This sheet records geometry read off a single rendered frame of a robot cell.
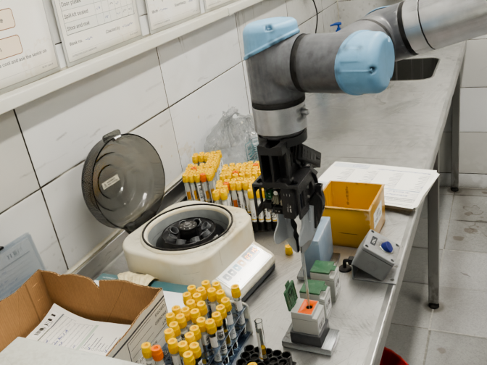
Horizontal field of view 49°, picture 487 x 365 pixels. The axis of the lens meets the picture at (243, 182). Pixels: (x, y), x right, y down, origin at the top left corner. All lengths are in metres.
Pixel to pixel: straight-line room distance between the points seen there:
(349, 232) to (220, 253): 0.30
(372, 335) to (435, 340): 1.33
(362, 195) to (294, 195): 0.57
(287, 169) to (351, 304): 0.40
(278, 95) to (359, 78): 0.12
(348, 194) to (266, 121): 0.62
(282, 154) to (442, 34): 0.25
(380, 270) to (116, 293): 0.51
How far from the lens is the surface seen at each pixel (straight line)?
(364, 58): 0.65
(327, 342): 0.98
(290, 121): 0.73
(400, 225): 1.32
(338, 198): 1.34
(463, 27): 0.75
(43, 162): 1.19
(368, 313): 1.06
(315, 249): 1.09
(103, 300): 1.04
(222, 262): 1.10
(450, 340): 2.34
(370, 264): 1.11
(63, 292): 1.11
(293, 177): 0.77
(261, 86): 0.72
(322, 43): 0.68
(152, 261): 1.11
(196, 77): 1.70
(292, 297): 0.96
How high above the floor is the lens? 1.54
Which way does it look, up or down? 24 degrees down
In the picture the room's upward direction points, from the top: 9 degrees counter-clockwise
